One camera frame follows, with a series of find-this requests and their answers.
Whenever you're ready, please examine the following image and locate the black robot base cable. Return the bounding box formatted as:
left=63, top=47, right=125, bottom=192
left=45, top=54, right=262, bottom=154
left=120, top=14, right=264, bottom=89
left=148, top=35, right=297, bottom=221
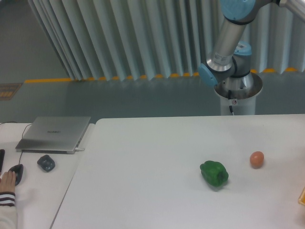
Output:
left=227, top=89, right=235, bottom=116

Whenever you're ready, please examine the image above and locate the silver closed laptop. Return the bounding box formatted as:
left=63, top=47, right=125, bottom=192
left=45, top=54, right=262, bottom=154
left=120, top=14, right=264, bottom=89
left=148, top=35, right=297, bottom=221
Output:
left=15, top=116, right=91, bottom=154

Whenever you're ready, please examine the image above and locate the yellow container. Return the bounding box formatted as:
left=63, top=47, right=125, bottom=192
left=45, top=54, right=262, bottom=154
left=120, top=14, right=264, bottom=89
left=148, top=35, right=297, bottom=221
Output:
left=298, top=188, right=305, bottom=206

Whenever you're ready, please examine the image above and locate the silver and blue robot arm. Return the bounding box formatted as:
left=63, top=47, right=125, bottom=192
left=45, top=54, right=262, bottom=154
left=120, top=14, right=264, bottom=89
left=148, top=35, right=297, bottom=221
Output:
left=198, top=0, right=305, bottom=87

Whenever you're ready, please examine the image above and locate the black phone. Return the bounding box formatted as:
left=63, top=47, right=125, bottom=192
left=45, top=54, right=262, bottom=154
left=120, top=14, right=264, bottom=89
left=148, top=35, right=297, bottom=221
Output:
left=0, top=149, right=5, bottom=172

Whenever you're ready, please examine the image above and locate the black computer mouse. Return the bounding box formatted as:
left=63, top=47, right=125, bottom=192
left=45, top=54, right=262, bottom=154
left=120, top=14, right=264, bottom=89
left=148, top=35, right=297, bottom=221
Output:
left=9, top=164, right=24, bottom=186

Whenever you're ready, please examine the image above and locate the small dark grey tray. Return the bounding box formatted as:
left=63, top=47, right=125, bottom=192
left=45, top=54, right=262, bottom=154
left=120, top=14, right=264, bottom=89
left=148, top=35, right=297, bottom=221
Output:
left=37, top=155, right=55, bottom=172

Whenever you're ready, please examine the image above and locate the white striped sleeve forearm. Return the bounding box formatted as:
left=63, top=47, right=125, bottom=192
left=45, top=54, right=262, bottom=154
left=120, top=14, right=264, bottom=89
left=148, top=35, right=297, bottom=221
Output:
left=0, top=192, right=18, bottom=229

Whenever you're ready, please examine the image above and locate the green bell pepper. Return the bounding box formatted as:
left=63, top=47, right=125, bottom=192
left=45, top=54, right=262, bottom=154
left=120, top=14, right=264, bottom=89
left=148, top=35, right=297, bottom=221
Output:
left=200, top=160, right=229, bottom=187

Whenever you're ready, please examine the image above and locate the black mouse cable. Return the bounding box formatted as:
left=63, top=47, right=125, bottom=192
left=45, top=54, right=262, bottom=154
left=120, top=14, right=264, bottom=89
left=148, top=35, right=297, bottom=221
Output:
left=0, top=121, right=33, bottom=166

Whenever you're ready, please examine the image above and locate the person's hand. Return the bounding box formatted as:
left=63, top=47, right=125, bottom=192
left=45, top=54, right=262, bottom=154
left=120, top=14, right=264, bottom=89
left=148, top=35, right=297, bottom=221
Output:
left=0, top=171, right=16, bottom=193

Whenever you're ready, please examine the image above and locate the brown egg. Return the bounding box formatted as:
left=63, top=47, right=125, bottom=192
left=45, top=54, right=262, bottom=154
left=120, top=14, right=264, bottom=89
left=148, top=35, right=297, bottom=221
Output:
left=250, top=151, right=264, bottom=168

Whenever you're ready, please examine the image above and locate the white folding partition screen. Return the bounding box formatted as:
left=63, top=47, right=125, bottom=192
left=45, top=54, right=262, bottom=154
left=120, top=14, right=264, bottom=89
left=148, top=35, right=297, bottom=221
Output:
left=29, top=0, right=305, bottom=80

